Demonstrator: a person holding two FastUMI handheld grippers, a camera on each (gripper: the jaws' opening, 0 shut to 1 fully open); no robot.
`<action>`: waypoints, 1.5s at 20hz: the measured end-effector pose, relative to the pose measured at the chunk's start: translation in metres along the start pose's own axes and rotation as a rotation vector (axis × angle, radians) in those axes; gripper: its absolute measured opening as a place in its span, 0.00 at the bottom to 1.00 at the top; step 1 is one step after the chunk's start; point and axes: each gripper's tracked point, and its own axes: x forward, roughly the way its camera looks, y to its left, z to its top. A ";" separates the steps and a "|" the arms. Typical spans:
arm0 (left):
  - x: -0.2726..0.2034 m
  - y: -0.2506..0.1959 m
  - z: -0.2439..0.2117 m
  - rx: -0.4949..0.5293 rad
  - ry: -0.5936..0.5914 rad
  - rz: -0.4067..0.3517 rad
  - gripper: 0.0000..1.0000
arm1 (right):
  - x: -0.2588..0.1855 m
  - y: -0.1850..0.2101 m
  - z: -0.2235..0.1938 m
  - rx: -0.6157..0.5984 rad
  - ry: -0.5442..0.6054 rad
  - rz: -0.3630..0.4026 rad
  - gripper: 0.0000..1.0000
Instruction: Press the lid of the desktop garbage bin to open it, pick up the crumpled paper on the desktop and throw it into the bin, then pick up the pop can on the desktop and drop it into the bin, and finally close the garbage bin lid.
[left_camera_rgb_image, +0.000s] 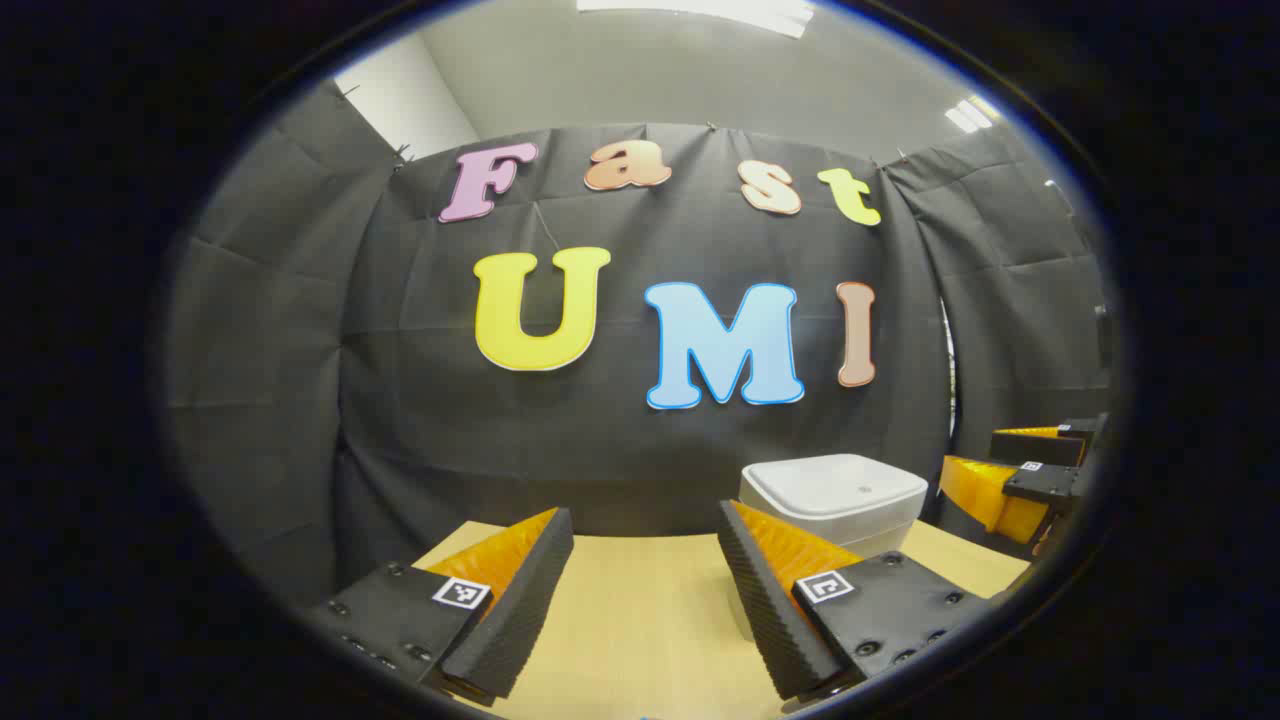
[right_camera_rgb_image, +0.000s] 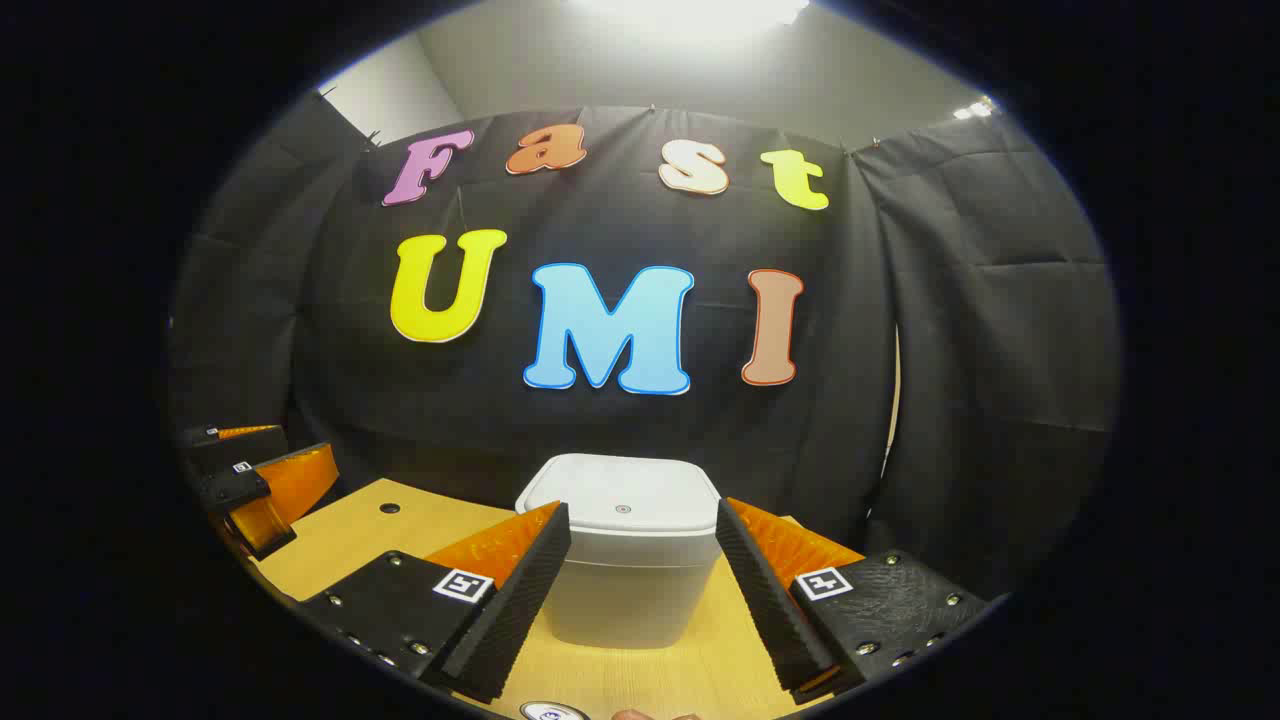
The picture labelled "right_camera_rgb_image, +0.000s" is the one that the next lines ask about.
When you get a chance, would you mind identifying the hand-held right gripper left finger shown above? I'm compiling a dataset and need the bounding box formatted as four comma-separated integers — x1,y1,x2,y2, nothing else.
298,500,573,704

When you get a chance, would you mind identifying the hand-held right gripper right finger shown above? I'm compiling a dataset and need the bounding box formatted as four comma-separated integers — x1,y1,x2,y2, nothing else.
715,497,991,706

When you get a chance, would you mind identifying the black backdrop cloth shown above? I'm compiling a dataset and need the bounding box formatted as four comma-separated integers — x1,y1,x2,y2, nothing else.
168,90,1121,601

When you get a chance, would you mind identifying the white desktop garbage bin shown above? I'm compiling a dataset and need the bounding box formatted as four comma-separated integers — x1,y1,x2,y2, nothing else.
515,453,723,651

